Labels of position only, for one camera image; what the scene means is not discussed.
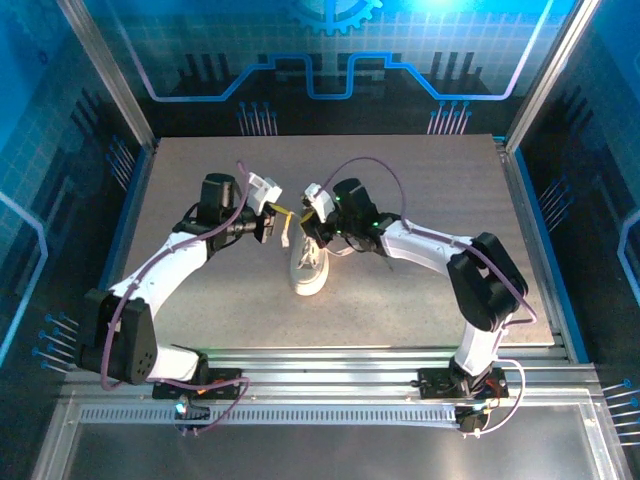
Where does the grey metal plate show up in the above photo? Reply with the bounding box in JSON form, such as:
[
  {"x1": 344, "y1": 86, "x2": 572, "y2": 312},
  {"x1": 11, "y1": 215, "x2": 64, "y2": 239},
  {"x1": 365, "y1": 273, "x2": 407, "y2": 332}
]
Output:
[{"x1": 29, "y1": 397, "x2": 629, "y2": 480}]

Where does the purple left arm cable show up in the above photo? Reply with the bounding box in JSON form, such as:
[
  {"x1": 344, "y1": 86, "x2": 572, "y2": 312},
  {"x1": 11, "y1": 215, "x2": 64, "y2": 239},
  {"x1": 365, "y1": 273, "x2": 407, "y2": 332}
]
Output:
[{"x1": 99, "y1": 159, "x2": 254, "y2": 435}]

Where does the white sneaker shoe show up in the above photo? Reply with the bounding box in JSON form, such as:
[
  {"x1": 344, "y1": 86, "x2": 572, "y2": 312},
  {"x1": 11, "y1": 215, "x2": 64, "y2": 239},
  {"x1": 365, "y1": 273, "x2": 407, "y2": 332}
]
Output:
[{"x1": 288, "y1": 218, "x2": 332, "y2": 298}]

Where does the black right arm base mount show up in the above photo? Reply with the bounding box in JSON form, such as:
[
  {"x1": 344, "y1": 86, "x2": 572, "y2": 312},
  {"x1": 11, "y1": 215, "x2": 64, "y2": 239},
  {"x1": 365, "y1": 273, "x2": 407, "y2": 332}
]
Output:
[{"x1": 416, "y1": 366, "x2": 510, "y2": 402}]

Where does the aluminium frame post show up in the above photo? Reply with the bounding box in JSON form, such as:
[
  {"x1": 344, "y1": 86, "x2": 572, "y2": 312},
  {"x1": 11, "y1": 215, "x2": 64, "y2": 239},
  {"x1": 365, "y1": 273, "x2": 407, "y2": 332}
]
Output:
[
  {"x1": 53, "y1": 0, "x2": 160, "y2": 153},
  {"x1": 503, "y1": 0, "x2": 604, "y2": 154}
]

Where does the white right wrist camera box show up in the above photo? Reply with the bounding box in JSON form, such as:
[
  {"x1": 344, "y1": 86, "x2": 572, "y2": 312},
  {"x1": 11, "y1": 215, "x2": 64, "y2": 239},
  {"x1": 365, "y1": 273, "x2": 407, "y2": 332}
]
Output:
[{"x1": 302, "y1": 182, "x2": 338, "y2": 224}]

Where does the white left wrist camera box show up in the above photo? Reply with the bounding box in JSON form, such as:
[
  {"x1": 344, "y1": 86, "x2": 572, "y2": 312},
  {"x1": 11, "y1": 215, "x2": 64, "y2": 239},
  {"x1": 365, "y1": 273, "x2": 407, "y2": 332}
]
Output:
[{"x1": 246, "y1": 171, "x2": 284, "y2": 215}]

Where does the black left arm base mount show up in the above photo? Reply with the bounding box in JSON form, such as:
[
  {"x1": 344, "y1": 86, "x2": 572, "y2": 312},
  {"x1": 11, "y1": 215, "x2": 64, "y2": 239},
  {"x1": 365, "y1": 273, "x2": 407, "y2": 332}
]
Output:
[{"x1": 151, "y1": 366, "x2": 245, "y2": 402}]

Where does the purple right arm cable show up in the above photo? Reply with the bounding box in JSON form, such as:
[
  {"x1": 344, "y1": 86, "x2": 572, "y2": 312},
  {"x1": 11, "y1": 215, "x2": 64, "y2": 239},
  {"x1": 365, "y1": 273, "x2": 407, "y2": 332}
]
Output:
[{"x1": 322, "y1": 156, "x2": 539, "y2": 439}]

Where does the white shoelace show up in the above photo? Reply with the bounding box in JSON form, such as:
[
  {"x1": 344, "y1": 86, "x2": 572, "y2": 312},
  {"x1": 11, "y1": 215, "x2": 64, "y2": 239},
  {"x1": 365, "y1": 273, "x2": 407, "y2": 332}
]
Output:
[{"x1": 278, "y1": 211, "x2": 354, "y2": 259}]

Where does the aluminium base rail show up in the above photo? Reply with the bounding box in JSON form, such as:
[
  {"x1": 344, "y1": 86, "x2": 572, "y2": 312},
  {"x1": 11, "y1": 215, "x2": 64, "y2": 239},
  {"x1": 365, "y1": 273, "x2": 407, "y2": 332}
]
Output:
[{"x1": 62, "y1": 348, "x2": 604, "y2": 399}]

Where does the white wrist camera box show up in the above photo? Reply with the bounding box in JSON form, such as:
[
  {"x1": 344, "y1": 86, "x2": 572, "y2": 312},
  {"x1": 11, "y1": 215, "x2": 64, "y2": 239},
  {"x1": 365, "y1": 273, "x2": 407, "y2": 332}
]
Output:
[
  {"x1": 302, "y1": 182, "x2": 338, "y2": 224},
  {"x1": 246, "y1": 171, "x2": 284, "y2": 215}
]

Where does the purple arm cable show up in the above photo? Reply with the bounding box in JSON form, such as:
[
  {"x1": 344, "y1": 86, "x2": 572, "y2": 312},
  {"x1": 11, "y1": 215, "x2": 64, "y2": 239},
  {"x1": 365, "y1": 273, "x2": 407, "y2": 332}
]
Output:
[
  {"x1": 322, "y1": 156, "x2": 539, "y2": 439},
  {"x1": 99, "y1": 159, "x2": 254, "y2": 435}
]

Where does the slotted grey cable duct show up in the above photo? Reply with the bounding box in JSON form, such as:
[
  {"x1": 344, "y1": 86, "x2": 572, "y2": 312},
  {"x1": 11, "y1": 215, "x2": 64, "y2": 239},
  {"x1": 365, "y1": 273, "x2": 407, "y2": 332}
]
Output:
[{"x1": 78, "y1": 404, "x2": 462, "y2": 427}]

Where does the aluminium side rail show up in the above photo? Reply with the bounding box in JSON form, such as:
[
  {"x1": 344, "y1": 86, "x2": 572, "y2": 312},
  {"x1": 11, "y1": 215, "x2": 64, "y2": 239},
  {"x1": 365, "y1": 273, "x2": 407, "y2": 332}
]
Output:
[{"x1": 493, "y1": 135, "x2": 572, "y2": 351}]

